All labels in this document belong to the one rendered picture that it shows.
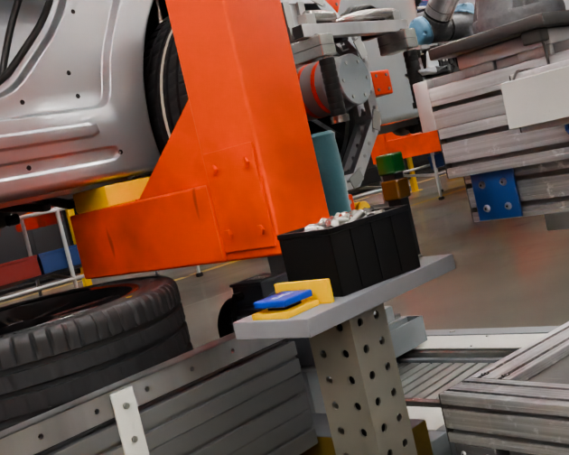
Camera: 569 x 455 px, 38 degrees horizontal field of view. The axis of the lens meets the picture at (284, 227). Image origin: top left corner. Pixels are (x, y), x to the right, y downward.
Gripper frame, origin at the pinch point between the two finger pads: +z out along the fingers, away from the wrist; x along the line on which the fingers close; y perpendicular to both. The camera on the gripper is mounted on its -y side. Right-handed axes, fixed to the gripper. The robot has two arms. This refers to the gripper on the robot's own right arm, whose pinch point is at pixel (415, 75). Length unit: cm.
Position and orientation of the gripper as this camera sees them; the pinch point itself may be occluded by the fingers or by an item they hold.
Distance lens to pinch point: 215.8
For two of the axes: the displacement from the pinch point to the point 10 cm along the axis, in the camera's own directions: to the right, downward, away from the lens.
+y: -2.2, -9.7, -0.8
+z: -6.6, 2.1, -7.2
